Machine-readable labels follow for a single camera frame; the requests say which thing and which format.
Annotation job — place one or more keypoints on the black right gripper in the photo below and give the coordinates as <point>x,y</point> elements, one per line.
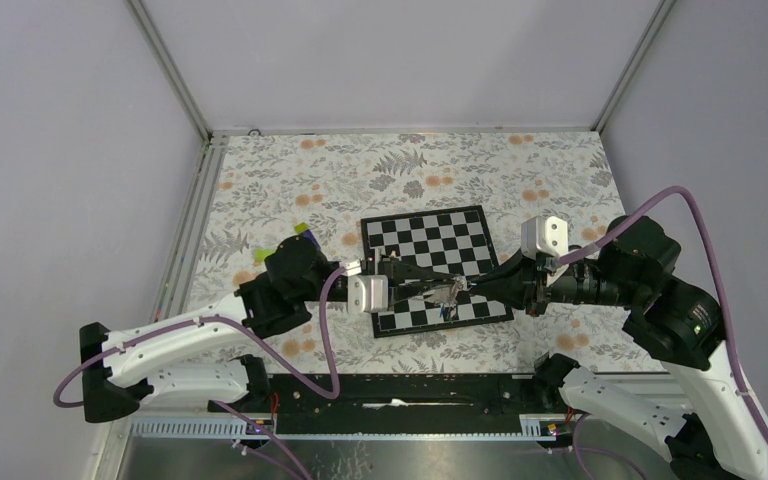
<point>520,280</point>

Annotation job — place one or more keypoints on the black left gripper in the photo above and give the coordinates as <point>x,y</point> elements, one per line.
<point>396,271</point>

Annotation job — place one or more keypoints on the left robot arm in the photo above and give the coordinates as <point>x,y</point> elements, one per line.
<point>124,370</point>

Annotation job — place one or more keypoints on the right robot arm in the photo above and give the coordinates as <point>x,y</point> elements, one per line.
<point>682,326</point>

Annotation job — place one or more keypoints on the black white chessboard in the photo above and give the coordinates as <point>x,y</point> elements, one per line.
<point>454,240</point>

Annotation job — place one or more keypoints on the purple green toy brick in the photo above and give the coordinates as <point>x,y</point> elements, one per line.
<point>303,230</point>

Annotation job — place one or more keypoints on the floral table cloth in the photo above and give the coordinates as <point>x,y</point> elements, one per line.
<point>267,185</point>

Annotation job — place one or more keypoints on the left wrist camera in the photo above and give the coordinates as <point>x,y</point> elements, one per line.
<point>367,289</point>

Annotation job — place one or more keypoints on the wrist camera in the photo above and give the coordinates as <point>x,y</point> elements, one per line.
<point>544,235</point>
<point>367,289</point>

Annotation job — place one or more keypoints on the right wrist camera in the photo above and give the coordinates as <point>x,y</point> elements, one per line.
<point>544,235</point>

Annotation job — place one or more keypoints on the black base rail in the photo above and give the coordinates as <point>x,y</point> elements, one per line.
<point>406,404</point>

